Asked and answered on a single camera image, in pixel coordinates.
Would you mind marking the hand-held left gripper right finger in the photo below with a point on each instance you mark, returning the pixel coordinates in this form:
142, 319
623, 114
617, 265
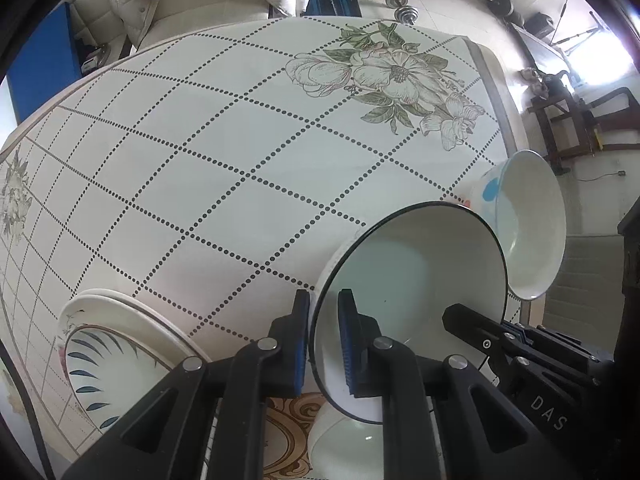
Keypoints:
346, 345

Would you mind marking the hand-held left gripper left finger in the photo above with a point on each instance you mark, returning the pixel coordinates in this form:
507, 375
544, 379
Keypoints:
301, 360

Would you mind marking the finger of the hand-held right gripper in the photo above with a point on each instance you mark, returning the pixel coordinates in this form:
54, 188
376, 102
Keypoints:
470, 327

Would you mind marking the black rimmed white bowl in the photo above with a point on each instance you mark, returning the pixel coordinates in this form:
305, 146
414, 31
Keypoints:
400, 260

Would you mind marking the white plate with pink flower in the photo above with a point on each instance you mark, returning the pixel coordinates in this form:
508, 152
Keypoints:
125, 317

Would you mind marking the blue striped white plate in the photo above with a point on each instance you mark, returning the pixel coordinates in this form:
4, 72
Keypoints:
100, 365

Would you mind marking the small plain white bowl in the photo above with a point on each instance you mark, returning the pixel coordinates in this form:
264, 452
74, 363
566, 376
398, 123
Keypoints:
345, 442

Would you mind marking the white bowl with blue dots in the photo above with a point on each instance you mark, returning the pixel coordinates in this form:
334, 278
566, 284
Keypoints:
530, 230

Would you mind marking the cream curved chair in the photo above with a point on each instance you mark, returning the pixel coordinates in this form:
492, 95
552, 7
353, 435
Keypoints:
585, 280

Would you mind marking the dark wooden chair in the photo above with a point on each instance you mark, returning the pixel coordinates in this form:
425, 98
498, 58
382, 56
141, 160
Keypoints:
560, 120

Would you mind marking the floral checked tablecloth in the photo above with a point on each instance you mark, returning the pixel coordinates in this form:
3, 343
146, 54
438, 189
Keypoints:
200, 135

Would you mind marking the black floor platform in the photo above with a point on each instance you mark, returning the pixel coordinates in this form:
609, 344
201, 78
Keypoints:
542, 47

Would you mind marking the metal exercise stand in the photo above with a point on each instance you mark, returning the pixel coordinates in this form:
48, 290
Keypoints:
582, 35

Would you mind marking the chrome dumbbell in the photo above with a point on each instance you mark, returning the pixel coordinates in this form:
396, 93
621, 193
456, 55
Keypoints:
402, 7

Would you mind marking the white puffer jacket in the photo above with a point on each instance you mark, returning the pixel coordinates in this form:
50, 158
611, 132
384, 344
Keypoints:
135, 5

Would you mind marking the blue foam mat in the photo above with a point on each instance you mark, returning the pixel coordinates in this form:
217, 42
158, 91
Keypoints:
42, 60

